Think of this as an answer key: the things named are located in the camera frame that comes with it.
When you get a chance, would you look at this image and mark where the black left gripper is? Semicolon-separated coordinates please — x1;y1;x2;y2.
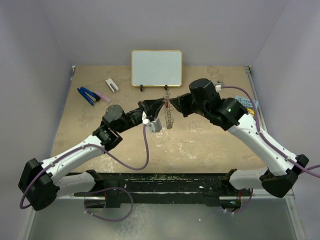
115;97;165;134

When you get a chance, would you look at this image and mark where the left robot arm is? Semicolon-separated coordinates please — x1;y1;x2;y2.
18;98;164;211

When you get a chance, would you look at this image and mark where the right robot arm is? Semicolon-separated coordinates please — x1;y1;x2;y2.
170;78;309;198

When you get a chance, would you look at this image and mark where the small whiteboard on stand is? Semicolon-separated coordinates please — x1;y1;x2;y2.
131;49;183;87

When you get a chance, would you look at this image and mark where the pink eraser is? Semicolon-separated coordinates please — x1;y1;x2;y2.
96;92;112;103

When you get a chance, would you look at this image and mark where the blue stapler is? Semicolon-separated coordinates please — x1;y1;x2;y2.
77;86;101;106

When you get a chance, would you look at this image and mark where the blue treehouse book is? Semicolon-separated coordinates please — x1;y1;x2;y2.
235;95;259;117

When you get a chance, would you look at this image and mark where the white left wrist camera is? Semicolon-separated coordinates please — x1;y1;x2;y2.
142;112;162;133

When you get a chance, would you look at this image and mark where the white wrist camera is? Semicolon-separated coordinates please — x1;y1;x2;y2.
142;112;162;133
214;85;222;92

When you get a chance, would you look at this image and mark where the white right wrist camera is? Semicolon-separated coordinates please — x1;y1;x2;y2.
214;85;222;92

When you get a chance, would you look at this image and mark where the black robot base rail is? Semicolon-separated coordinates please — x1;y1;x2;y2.
75;172;251;209

